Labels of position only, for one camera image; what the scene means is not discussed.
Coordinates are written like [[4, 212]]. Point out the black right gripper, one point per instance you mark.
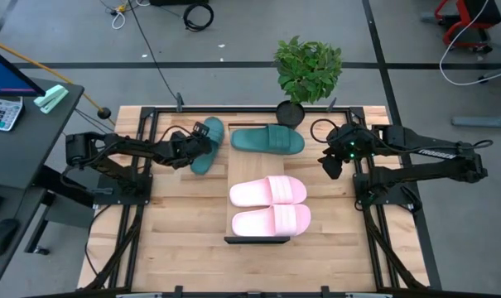
[[351, 138]]

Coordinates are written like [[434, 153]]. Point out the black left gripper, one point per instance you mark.
[[188, 149]]

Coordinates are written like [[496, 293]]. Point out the green rubber slide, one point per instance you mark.
[[254, 140], [217, 128]]

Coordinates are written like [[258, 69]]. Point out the pink rubber slide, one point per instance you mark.
[[258, 223], [254, 192]]

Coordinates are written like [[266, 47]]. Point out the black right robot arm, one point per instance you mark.
[[428, 149]]

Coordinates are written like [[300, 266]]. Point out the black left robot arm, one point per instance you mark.
[[117, 145]]

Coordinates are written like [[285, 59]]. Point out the green plant in black pot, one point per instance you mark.
[[308, 70]]

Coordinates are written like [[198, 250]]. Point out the black round foot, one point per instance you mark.
[[104, 113]]

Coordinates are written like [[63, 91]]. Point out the mint green stapler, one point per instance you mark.
[[51, 98]]

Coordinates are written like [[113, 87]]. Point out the black desk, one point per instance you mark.
[[30, 145]]

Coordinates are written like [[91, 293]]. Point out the red and black cart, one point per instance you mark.
[[467, 25]]

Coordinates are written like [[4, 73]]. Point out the grey calculator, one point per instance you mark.
[[1, 112]]

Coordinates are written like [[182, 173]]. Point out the desk computer monitor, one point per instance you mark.
[[6, 74]]

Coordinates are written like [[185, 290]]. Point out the black computer mouse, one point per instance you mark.
[[1, 238]]

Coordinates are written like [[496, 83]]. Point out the wooden shelf with black frame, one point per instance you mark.
[[254, 174]]

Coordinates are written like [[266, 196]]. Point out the black aluminium table frame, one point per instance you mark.
[[128, 248]]

